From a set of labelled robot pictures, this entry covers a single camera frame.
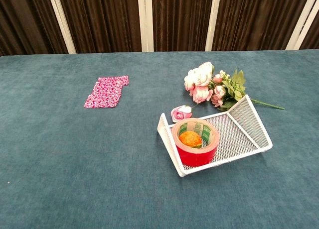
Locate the single pink artificial rose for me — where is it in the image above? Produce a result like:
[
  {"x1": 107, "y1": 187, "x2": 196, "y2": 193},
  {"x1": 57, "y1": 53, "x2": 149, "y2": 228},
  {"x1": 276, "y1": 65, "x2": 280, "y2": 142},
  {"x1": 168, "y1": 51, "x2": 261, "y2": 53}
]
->
[{"x1": 170, "y1": 104, "x2": 200, "y2": 123}]

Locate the orange round fruit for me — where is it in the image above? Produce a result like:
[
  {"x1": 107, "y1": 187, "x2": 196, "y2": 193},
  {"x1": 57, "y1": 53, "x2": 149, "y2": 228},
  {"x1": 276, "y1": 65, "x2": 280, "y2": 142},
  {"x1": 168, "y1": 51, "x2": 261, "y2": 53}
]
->
[{"x1": 178, "y1": 130, "x2": 202, "y2": 149}]

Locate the pink artificial flower bouquet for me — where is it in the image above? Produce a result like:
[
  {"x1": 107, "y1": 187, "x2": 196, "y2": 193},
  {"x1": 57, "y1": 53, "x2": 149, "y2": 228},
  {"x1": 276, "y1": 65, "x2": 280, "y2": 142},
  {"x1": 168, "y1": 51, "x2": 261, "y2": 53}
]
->
[{"x1": 183, "y1": 61, "x2": 285, "y2": 112}]

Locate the white metal mesh tray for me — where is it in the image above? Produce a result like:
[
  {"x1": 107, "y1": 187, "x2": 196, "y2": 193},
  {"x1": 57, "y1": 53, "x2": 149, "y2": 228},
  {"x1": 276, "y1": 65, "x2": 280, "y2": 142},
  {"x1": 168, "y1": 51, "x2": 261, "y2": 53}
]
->
[{"x1": 157, "y1": 94, "x2": 273, "y2": 178}]

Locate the teal velvet tablecloth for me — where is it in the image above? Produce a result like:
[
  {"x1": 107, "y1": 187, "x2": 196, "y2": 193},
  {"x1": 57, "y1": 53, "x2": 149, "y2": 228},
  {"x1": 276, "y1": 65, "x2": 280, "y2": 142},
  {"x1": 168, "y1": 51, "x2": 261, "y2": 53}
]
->
[{"x1": 0, "y1": 49, "x2": 319, "y2": 229}]

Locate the dark brown pleated curtain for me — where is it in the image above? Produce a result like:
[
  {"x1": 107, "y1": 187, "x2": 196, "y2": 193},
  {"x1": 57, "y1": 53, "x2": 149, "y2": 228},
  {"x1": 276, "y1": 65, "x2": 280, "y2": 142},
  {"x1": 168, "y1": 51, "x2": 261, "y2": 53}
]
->
[{"x1": 0, "y1": 0, "x2": 319, "y2": 56}]

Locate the red duct tape roll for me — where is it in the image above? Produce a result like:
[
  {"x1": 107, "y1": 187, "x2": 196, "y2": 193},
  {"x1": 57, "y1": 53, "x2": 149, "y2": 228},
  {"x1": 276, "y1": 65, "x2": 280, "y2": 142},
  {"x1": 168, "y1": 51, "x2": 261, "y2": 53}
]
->
[{"x1": 171, "y1": 118, "x2": 220, "y2": 167}]

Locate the white frame post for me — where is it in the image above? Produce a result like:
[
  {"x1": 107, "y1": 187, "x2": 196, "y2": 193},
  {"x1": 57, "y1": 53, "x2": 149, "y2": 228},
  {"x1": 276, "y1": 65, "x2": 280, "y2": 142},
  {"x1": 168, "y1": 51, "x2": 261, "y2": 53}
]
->
[
  {"x1": 47, "y1": 0, "x2": 77, "y2": 54},
  {"x1": 204, "y1": 0, "x2": 222, "y2": 52},
  {"x1": 285, "y1": 0, "x2": 319, "y2": 51},
  {"x1": 137, "y1": 0, "x2": 155, "y2": 52}
]

